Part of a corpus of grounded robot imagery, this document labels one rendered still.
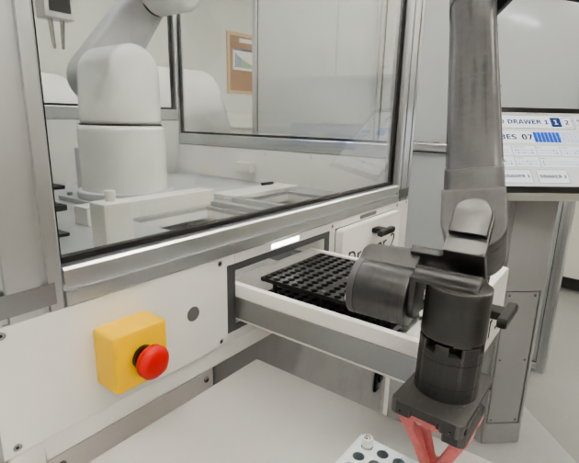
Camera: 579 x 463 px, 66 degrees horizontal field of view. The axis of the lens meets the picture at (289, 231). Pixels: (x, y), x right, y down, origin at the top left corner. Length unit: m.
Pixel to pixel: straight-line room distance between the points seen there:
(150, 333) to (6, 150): 0.25
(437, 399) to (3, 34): 0.51
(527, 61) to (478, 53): 1.73
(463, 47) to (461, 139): 0.14
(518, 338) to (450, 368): 1.29
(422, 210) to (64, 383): 2.16
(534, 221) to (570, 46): 0.94
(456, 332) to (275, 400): 0.34
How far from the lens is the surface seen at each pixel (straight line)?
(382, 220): 1.08
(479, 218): 0.42
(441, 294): 0.41
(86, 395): 0.60
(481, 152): 0.49
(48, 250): 0.52
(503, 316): 0.63
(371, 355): 0.60
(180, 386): 0.72
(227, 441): 0.61
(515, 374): 1.78
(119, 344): 0.54
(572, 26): 2.31
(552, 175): 1.49
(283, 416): 0.65
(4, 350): 0.53
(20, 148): 0.50
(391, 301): 0.42
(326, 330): 0.62
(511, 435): 1.92
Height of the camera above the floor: 1.15
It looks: 14 degrees down
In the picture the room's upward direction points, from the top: 1 degrees clockwise
